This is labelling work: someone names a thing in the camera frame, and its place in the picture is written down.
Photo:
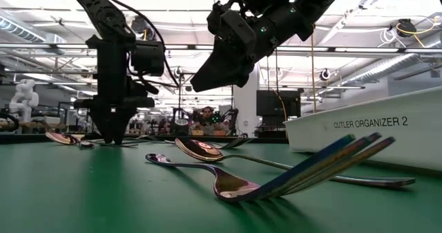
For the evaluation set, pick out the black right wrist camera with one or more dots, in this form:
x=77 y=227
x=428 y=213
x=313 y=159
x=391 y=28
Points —
x=235 y=29

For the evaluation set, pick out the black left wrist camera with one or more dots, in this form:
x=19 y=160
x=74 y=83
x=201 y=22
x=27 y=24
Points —
x=148 y=58

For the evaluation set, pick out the wooden workbench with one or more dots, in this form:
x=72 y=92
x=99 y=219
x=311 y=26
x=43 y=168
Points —
x=38 y=125

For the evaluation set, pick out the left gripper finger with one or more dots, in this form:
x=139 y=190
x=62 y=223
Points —
x=105 y=122
x=119 y=122

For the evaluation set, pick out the white robot figure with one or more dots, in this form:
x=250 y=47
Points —
x=24 y=98

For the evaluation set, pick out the iridescent rainbow spoon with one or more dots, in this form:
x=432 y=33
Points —
x=62 y=138
x=200 y=150

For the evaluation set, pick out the black round device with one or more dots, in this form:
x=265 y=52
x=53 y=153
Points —
x=181 y=127

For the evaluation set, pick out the green table mat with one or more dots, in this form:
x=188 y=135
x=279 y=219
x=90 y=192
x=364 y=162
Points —
x=103 y=198

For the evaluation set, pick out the white square column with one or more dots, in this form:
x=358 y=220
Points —
x=247 y=105

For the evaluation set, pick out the white cutlery organizer tray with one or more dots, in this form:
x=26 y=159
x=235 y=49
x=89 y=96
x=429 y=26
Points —
x=362 y=139

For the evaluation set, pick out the black monitor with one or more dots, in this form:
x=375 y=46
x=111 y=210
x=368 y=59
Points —
x=278 y=103

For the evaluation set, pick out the silver ventilation duct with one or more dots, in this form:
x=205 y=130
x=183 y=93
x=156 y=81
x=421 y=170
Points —
x=17 y=29
x=386 y=67

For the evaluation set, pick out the black table frame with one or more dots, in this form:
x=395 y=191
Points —
x=27 y=139

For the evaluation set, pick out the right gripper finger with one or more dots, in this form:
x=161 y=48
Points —
x=224 y=70

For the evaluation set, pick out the person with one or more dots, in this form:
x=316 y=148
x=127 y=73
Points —
x=207 y=115

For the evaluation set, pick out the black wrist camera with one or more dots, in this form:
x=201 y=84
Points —
x=235 y=29
x=148 y=58

